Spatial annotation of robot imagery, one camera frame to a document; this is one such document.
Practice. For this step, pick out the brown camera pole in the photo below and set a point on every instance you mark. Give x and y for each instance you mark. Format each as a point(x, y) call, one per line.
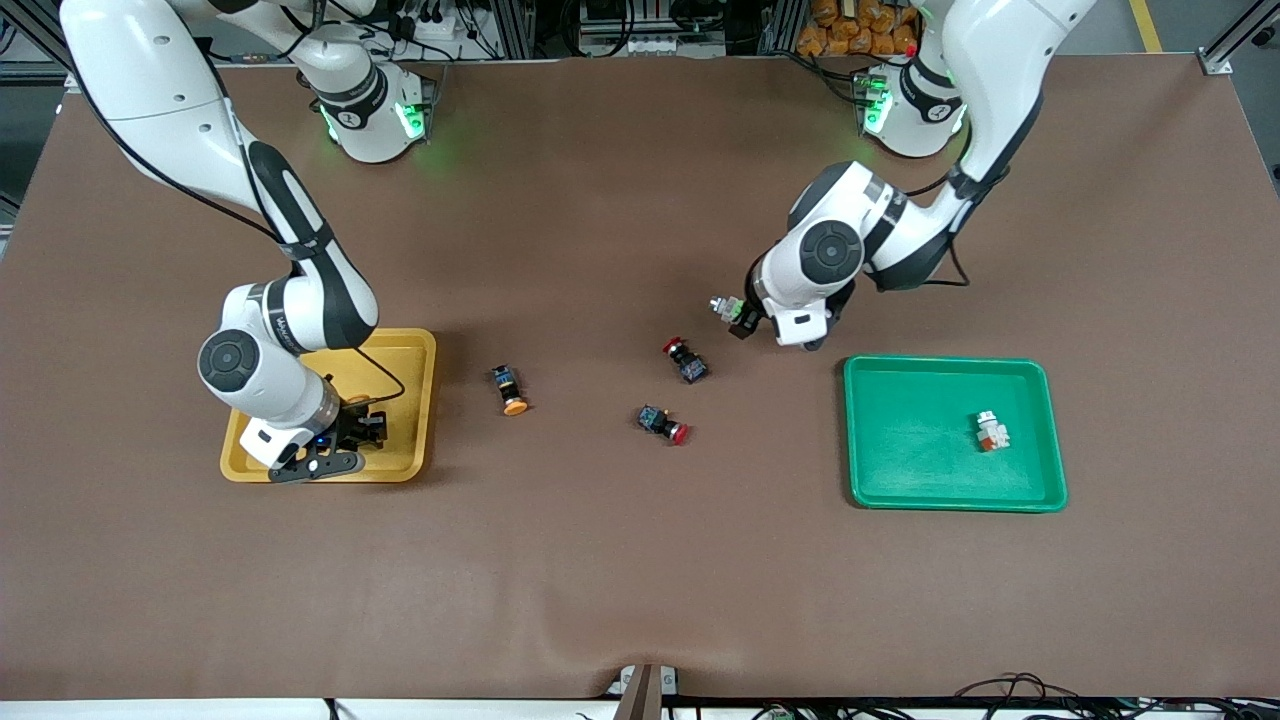
point(640, 702)

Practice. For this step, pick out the red-tipped white switch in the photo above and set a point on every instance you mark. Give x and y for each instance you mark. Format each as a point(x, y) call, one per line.
point(990, 432)

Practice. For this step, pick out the orange packaged goods pile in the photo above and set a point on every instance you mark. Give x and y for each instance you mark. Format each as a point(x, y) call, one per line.
point(860, 28)

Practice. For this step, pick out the brown table mat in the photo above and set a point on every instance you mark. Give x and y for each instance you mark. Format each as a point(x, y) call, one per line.
point(600, 550)

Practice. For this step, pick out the grey table clamp bracket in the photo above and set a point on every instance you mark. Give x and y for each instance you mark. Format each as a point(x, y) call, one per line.
point(626, 681)

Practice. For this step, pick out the green plastic tray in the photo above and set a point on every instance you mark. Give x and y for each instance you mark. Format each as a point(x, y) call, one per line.
point(920, 440)

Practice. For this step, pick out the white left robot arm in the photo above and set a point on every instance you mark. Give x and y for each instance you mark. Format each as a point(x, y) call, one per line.
point(1000, 60)

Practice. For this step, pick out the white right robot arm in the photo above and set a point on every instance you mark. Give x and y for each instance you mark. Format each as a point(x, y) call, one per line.
point(150, 90)

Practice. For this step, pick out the red push button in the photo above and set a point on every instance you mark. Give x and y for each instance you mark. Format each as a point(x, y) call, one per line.
point(655, 420)
point(690, 368)

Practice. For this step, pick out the yellow plastic tray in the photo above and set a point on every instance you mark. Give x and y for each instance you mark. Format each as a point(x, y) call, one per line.
point(400, 440)

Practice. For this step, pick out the white power strip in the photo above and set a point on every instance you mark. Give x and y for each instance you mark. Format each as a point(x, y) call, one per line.
point(430, 28)

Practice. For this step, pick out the green push button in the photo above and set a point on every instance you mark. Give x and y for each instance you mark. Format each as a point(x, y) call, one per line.
point(724, 306)

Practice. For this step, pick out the aluminium frame post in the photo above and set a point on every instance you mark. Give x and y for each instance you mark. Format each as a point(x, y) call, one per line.
point(785, 25)
point(512, 28)

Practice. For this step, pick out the aluminium frame profile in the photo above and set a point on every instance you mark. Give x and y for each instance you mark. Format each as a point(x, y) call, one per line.
point(1235, 45)
point(30, 45)

